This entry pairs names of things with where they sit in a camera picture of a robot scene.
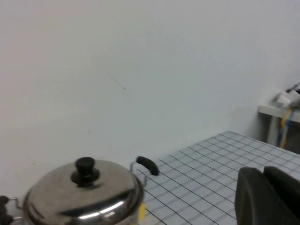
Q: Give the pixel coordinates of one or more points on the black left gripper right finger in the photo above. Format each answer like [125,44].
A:
[290,199]

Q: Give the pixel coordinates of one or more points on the white small box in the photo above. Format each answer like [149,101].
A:
[284,98]

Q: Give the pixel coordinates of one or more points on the white side table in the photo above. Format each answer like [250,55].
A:
[269,112]

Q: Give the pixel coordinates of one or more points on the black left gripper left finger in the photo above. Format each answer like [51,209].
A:
[253,199]

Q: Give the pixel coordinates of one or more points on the steel lid with black knob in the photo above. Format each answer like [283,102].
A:
[82,197]

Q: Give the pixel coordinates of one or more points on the yellow foam cube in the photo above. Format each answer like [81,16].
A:
[142,212]

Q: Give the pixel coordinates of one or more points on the white black-checked tablecloth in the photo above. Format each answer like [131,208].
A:
[199,175]

